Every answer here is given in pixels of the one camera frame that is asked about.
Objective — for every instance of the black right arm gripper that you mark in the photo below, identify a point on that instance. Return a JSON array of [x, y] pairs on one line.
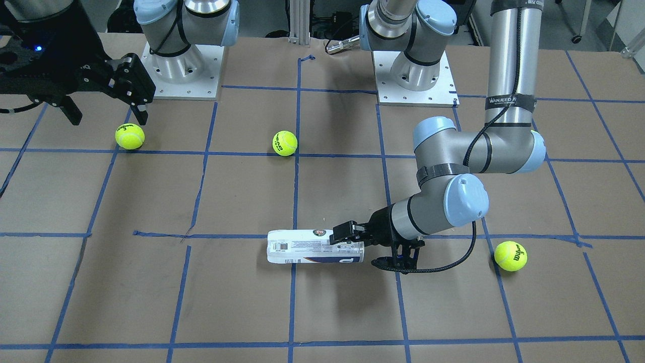
[[75, 38]]

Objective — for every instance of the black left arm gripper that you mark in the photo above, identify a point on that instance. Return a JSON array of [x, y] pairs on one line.
[[380, 222]]

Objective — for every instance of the clear tennis ball can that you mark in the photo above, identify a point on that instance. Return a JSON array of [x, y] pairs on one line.
[[310, 246]]

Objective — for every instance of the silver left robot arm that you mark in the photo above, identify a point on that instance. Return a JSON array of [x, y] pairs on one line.
[[448, 162]]

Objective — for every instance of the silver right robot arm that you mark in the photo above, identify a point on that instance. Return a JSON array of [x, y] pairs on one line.
[[172, 27]]

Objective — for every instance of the yellow tennis ball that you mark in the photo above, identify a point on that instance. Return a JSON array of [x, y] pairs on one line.
[[129, 136], [285, 143]]

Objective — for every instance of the Wilson tennis ball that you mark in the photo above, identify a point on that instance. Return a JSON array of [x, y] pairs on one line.
[[510, 256]]

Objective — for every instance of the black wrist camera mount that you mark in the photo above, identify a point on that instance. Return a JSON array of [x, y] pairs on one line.
[[405, 254]]

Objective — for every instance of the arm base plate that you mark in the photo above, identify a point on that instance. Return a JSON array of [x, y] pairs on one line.
[[400, 82], [194, 75]]

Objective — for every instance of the aluminium frame post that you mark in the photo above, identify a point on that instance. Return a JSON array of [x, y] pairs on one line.
[[299, 22]]

